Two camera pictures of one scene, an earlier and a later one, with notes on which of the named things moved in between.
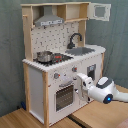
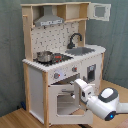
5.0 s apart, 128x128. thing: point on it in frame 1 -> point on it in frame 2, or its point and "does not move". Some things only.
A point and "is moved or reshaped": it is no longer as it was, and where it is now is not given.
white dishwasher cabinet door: (92, 67) does not move
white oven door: (64, 97) is moved or reshaped
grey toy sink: (80, 51) does not move
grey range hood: (48, 18) does not move
